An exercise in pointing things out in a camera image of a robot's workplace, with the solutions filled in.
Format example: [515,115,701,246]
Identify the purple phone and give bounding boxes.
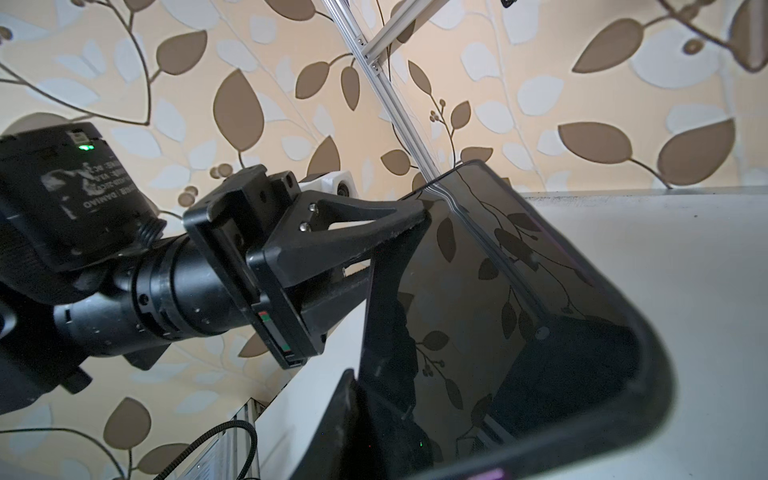
[360,163,639,479]

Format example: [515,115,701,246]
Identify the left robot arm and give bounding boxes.
[1,123,428,413]

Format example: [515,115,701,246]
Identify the black phone case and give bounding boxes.
[293,161,674,479]

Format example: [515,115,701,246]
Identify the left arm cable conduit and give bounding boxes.
[152,419,259,480]

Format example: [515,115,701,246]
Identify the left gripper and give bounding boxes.
[182,165,426,369]

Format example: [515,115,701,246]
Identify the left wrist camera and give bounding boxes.
[299,171,359,198]

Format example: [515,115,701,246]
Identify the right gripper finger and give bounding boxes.
[291,369,366,480]

